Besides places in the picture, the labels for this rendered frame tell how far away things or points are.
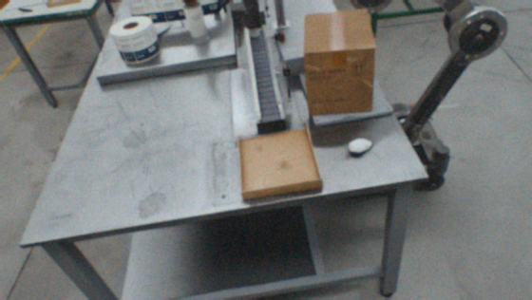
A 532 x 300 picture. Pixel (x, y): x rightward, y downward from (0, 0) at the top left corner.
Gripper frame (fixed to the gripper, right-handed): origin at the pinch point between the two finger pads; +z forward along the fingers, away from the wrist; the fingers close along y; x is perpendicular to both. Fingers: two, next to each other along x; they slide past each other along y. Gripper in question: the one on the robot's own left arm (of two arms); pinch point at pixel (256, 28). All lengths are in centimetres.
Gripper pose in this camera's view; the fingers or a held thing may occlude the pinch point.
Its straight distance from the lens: 204.9
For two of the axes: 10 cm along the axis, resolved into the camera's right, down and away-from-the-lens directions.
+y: -9.9, 1.7, -0.2
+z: 0.1, 1.8, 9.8
